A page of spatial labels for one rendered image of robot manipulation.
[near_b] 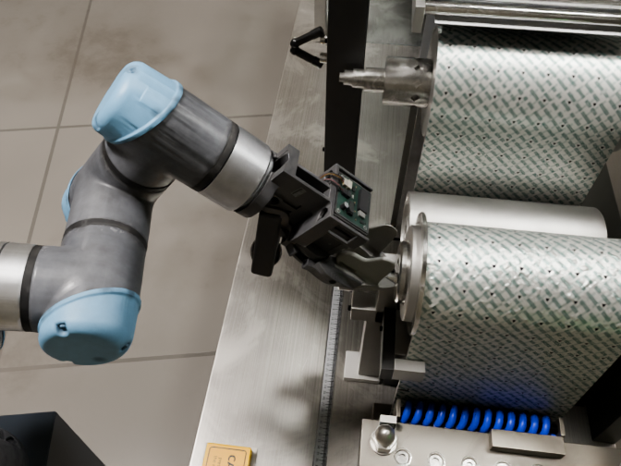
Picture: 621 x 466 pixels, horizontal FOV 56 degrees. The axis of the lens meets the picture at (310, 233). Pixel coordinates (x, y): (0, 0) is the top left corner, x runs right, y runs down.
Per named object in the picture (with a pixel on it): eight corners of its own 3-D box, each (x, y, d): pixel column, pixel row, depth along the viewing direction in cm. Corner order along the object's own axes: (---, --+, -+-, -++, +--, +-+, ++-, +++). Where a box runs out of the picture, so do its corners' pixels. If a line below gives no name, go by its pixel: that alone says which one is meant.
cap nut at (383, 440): (370, 427, 81) (372, 415, 77) (396, 430, 81) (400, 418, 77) (369, 454, 79) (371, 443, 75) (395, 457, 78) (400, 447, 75)
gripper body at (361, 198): (373, 247, 58) (277, 185, 52) (317, 278, 63) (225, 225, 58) (377, 190, 62) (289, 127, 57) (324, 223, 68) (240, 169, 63)
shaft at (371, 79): (340, 79, 82) (341, 59, 79) (383, 82, 81) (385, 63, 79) (337, 93, 80) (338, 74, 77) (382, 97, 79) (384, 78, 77)
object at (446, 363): (395, 395, 85) (412, 334, 70) (561, 414, 83) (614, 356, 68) (395, 398, 84) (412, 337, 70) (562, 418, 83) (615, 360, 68)
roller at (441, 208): (400, 226, 92) (410, 173, 82) (566, 241, 90) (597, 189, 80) (397, 291, 84) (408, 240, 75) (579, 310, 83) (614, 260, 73)
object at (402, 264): (399, 231, 73) (402, 253, 66) (415, 233, 72) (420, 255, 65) (392, 287, 75) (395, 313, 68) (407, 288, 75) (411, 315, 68)
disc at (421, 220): (407, 259, 81) (423, 185, 69) (410, 260, 81) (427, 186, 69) (405, 357, 71) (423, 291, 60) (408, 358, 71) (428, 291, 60)
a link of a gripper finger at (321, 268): (360, 295, 63) (298, 254, 59) (350, 300, 64) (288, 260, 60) (365, 261, 66) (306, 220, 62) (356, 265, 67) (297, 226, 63)
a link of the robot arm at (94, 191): (41, 258, 56) (90, 196, 50) (64, 172, 63) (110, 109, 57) (117, 284, 60) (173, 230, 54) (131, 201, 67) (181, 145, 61)
